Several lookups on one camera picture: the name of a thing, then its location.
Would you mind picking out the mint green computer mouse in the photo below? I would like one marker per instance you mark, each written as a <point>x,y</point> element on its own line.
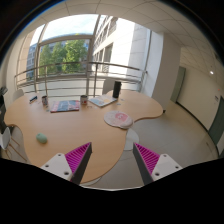
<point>41,138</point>

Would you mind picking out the black cylindrical speaker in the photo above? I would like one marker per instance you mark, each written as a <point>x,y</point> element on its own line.
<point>116,90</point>

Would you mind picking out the white chair behind table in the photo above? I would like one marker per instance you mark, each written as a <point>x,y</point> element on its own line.
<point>108,85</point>

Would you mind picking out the light blue open book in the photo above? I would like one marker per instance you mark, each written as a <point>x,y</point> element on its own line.
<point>102,100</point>

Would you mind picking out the red blue magazine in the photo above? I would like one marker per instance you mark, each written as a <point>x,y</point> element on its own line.
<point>65,106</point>

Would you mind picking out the white red mug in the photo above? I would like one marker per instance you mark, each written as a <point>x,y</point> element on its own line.
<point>83,99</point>

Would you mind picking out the small dark blue object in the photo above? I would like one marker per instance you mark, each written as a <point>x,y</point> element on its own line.
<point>33,99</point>

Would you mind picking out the dark patterned mug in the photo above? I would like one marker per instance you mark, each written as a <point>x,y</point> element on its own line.
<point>45,101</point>

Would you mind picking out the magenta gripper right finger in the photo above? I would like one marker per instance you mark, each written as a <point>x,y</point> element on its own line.
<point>153,166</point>

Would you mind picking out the metal window railing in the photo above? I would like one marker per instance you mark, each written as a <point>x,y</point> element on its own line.
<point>88,78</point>

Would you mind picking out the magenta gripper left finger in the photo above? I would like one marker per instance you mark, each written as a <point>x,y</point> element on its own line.
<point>70,166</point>

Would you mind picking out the white chair at left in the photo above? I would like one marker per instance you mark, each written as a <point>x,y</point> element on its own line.
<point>7,142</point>

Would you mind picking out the white round table base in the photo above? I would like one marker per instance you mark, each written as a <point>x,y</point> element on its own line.
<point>131,138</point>

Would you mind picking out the green door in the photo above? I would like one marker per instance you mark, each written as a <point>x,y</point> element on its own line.
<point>178,84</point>

